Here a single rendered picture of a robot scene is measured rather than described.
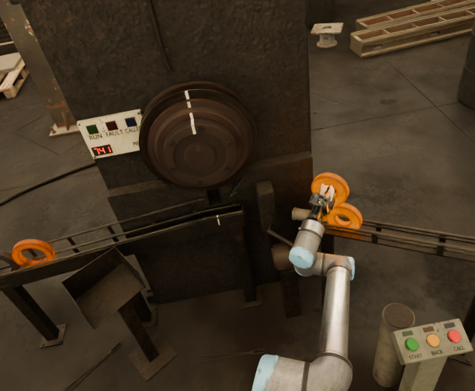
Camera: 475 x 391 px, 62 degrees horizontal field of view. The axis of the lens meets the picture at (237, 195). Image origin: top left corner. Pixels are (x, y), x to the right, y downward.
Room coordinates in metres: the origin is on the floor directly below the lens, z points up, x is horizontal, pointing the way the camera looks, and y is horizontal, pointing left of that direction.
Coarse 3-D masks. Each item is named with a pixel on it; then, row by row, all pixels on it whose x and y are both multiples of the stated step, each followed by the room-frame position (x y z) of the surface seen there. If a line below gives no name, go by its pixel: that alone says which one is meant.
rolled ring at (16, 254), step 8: (24, 240) 1.39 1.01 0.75; (32, 240) 1.38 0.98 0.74; (40, 240) 1.39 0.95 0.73; (16, 248) 1.36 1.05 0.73; (24, 248) 1.36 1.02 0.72; (40, 248) 1.36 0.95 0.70; (48, 248) 1.37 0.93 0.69; (16, 256) 1.36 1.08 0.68; (48, 256) 1.36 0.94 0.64; (24, 264) 1.36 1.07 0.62; (32, 264) 1.37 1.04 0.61
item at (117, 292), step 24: (96, 264) 1.21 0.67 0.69; (120, 264) 1.26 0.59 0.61; (72, 288) 1.13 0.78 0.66; (96, 288) 1.15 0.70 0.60; (120, 288) 1.12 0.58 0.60; (96, 312) 1.03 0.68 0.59; (120, 312) 1.08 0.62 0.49; (144, 336) 1.10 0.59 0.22; (144, 360) 1.10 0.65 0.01; (168, 360) 1.07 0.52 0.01
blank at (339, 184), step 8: (320, 176) 1.24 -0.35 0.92; (328, 176) 1.21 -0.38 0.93; (336, 176) 1.21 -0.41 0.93; (312, 184) 1.25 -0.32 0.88; (320, 184) 1.23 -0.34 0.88; (328, 184) 1.21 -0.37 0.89; (336, 184) 1.19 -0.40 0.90; (344, 184) 1.18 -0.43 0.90; (312, 192) 1.25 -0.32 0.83; (336, 192) 1.22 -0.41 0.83; (344, 192) 1.17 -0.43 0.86; (336, 200) 1.19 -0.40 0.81; (344, 200) 1.17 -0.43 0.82
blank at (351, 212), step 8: (336, 208) 1.18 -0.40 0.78; (344, 208) 1.16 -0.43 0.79; (352, 208) 1.16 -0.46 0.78; (328, 216) 1.20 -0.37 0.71; (336, 216) 1.20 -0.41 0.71; (352, 216) 1.14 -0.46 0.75; (360, 216) 1.14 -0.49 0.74; (336, 224) 1.18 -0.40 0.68; (344, 224) 1.17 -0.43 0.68; (352, 224) 1.14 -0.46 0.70; (360, 224) 1.12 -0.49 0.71
